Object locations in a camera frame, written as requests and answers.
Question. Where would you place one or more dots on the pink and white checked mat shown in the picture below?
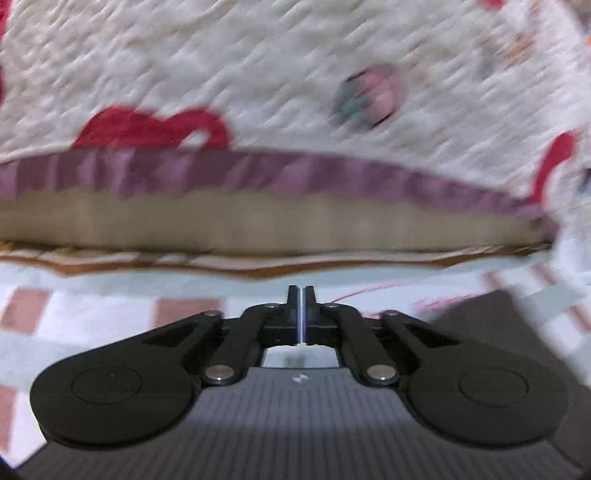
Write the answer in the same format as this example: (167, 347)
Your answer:
(115, 295)

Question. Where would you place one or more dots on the tan mattress edge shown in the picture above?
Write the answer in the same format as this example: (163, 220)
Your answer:
(277, 221)

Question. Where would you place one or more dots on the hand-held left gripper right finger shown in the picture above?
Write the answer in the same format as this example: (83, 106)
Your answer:
(310, 307)

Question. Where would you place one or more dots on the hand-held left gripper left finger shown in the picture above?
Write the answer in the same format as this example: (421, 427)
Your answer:
(293, 307)

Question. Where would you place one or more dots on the white quilt with red print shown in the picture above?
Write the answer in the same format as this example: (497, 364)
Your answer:
(258, 69)

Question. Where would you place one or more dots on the dark grey fuzzy sweater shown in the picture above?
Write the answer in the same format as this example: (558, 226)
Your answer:
(508, 327)

